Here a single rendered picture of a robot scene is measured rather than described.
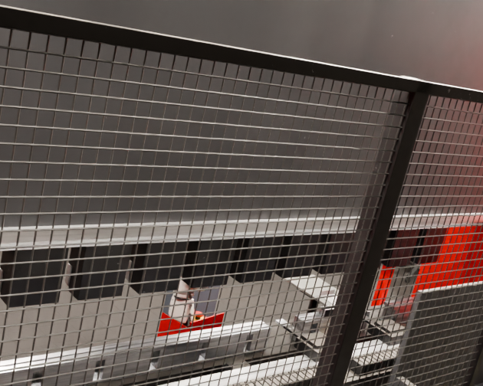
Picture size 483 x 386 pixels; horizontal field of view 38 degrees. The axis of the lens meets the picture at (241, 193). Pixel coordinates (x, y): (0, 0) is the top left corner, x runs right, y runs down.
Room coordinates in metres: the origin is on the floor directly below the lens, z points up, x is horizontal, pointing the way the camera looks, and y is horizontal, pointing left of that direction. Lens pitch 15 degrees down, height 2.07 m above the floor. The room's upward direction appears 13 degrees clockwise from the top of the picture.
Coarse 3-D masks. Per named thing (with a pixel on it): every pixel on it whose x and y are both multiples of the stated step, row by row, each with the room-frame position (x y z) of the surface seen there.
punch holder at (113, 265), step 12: (72, 252) 1.86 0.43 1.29; (84, 252) 1.81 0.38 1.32; (96, 252) 1.83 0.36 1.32; (120, 252) 1.89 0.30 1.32; (72, 264) 1.85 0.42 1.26; (84, 264) 1.81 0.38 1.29; (96, 264) 1.84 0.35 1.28; (108, 264) 1.86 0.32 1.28; (72, 276) 1.85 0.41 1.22; (84, 276) 1.82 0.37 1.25; (96, 276) 1.84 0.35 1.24; (108, 276) 1.87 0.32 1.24; (120, 276) 1.90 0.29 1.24; (96, 288) 1.85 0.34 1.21; (108, 288) 1.87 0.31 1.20; (120, 288) 1.90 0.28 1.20
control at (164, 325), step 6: (222, 312) 2.69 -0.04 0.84; (162, 318) 2.62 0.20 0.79; (210, 318) 2.62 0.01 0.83; (216, 318) 2.65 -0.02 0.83; (222, 318) 2.69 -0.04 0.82; (162, 324) 2.62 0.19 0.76; (168, 324) 2.60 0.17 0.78; (174, 324) 2.58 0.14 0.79; (198, 324) 2.56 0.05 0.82; (204, 324) 2.60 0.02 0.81; (162, 330) 2.61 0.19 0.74; (186, 330) 2.54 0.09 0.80; (192, 330) 2.54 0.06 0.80
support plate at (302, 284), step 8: (296, 280) 2.82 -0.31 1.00; (304, 280) 2.85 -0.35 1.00; (312, 280) 2.87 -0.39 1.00; (320, 280) 2.89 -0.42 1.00; (304, 288) 2.76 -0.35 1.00; (320, 288) 2.80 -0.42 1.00; (328, 288) 2.82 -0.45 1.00; (312, 296) 2.70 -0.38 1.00; (320, 296) 2.71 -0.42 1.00; (328, 304) 2.65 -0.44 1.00
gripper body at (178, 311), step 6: (174, 300) 2.63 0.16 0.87; (180, 300) 2.61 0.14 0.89; (192, 300) 2.62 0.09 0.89; (180, 306) 2.60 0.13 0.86; (186, 306) 2.59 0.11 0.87; (192, 306) 2.62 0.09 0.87; (174, 312) 2.62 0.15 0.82; (180, 312) 2.60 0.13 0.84; (186, 312) 2.59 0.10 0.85; (192, 312) 2.62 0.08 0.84; (180, 318) 2.60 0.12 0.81; (186, 318) 2.59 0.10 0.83; (192, 318) 2.62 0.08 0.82
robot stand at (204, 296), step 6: (168, 294) 3.23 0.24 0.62; (198, 294) 3.14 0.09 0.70; (204, 294) 3.17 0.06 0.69; (216, 294) 3.23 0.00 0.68; (168, 300) 3.22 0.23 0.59; (204, 300) 3.18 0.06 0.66; (198, 306) 3.15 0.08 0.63; (204, 306) 3.18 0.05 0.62; (210, 306) 3.21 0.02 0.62; (168, 312) 3.21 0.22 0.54; (204, 312) 3.19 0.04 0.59
